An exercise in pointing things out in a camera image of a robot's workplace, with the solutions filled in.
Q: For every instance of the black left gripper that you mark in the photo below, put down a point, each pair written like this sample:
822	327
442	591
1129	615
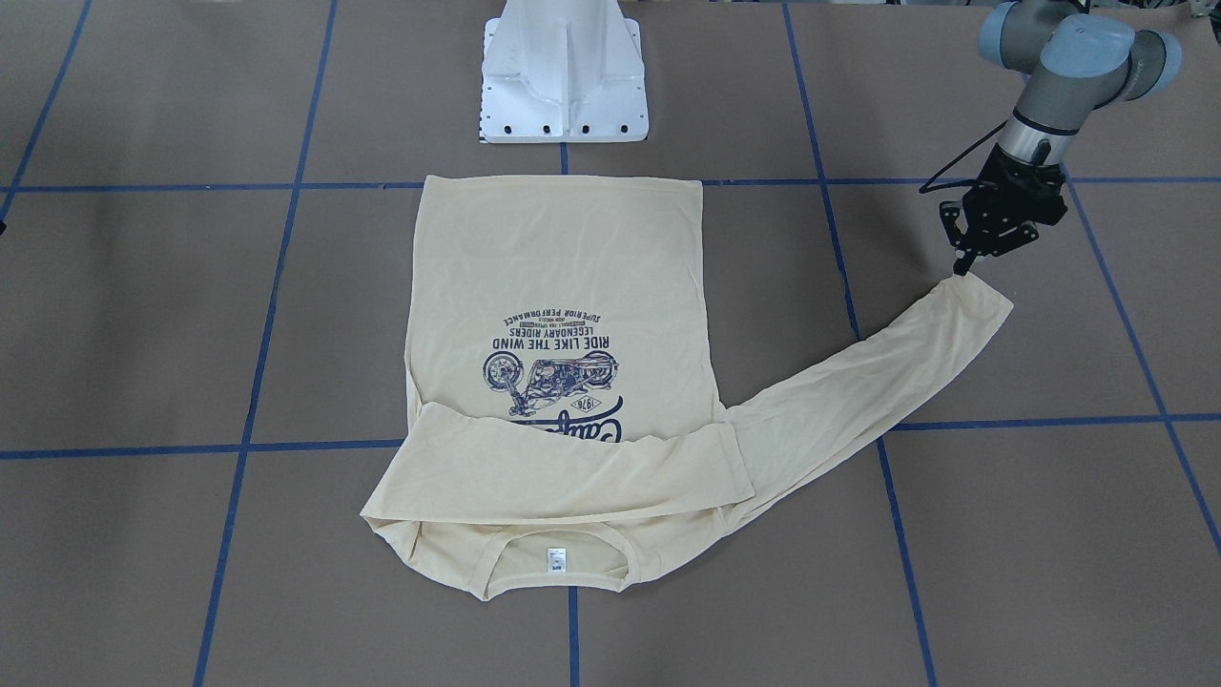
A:
1032	183

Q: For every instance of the beige long-sleeve graphic shirt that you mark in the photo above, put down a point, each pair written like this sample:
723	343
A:
564	421

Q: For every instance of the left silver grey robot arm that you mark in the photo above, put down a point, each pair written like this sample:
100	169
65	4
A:
1074	62

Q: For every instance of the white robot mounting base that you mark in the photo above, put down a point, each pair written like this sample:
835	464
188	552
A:
563	72

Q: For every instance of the brown table mat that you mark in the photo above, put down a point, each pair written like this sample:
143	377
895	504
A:
205	285

